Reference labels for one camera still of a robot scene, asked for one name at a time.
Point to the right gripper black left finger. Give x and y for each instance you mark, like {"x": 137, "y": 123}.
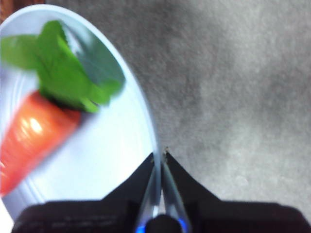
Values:
{"x": 134, "y": 184}

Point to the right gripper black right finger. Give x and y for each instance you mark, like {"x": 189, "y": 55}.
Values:
{"x": 187, "y": 187}

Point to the orange carrot with green leaves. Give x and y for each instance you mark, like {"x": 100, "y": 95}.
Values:
{"x": 36, "y": 136}

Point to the pale blue round plate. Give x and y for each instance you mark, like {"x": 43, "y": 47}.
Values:
{"x": 97, "y": 157}

